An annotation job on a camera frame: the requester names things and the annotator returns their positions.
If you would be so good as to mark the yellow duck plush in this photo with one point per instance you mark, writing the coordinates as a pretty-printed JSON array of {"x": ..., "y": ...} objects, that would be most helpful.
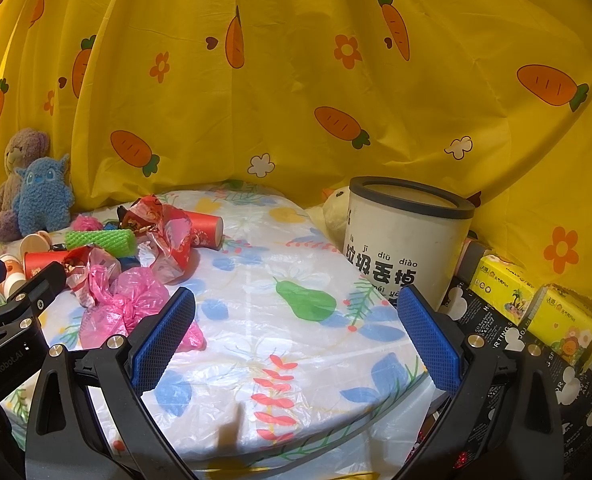
[{"x": 335, "y": 212}]

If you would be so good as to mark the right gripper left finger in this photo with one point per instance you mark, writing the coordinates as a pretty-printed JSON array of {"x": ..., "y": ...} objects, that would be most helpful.
[{"x": 64, "y": 439}]

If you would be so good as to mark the large pink plastic bag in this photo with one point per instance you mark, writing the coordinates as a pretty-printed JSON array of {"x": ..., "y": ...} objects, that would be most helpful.
[{"x": 119, "y": 303}]

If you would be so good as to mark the small pink plastic bag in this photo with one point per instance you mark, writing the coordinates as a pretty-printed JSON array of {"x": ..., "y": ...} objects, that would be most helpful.
[{"x": 86, "y": 223}]

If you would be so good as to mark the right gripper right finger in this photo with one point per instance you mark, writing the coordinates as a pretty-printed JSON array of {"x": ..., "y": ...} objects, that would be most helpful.
[{"x": 433, "y": 339}]

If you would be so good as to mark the orange white paper cup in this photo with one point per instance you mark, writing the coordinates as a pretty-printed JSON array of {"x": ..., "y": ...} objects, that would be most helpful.
[{"x": 35, "y": 243}]

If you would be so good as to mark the black mickey print box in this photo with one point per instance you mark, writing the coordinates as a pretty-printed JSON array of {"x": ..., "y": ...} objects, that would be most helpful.
[{"x": 541, "y": 374}]

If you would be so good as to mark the yellow tissue pack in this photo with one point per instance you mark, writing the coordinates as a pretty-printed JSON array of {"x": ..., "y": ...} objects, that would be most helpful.
[
  {"x": 561, "y": 321},
  {"x": 504, "y": 286}
]

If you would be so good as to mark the purple teddy bear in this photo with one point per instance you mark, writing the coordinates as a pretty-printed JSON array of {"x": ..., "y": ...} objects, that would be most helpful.
[{"x": 22, "y": 149}]

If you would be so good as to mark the red white plastic bag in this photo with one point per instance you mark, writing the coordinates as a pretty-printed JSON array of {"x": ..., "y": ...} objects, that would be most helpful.
[{"x": 163, "y": 237}]

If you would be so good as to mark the red paper cup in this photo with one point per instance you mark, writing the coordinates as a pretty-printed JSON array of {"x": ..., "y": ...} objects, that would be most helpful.
[
  {"x": 206, "y": 230},
  {"x": 35, "y": 262}
]

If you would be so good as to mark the floral plastic bed cover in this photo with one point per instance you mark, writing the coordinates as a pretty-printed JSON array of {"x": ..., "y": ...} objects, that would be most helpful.
[{"x": 307, "y": 372}]

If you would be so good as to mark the blue fuzzy monster plush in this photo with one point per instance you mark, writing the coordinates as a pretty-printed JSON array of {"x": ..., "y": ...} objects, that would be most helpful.
[{"x": 45, "y": 197}]

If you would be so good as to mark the yellow carrot print curtain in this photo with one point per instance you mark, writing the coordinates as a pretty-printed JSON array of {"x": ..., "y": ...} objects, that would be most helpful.
[{"x": 490, "y": 99}]

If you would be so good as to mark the white cylindrical trash bin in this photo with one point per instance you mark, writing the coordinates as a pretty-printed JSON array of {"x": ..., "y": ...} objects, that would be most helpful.
[{"x": 401, "y": 233}]

